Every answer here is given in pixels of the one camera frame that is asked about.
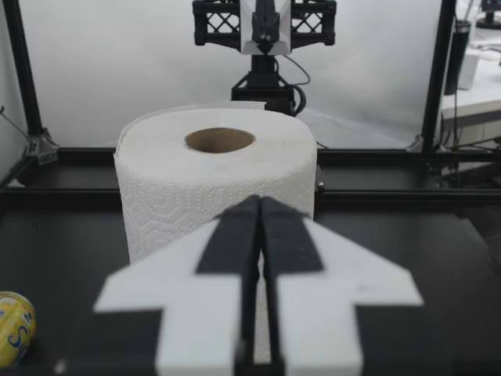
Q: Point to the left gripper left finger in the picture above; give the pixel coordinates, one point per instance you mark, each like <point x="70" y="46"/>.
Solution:
<point x="195" y="329"/>

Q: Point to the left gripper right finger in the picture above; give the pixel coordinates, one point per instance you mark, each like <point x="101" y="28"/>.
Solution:
<point x="317" y="329"/>

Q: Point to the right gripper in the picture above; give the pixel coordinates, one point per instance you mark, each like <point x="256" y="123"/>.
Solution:
<point x="200" y="23"/>

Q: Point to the white paper towel roll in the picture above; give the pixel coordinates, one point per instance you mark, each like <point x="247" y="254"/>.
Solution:
<point x="164" y="196"/>

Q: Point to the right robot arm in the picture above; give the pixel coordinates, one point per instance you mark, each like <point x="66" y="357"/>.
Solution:
<point x="266" y="82"/>

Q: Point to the yellow drink can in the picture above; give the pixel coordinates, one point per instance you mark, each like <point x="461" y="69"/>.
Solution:
<point x="15" y="329"/>

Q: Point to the black tumbler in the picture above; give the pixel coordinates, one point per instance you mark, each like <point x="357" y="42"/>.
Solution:
<point x="456" y="58"/>

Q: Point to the white desk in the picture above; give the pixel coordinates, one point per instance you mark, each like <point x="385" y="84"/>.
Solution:
<point x="481" y="111"/>

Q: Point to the computer monitor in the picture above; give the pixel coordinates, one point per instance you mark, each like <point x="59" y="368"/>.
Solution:
<point x="493" y="9"/>

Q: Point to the black frame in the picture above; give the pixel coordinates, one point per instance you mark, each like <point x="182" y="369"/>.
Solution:
<point x="78" y="154"/>

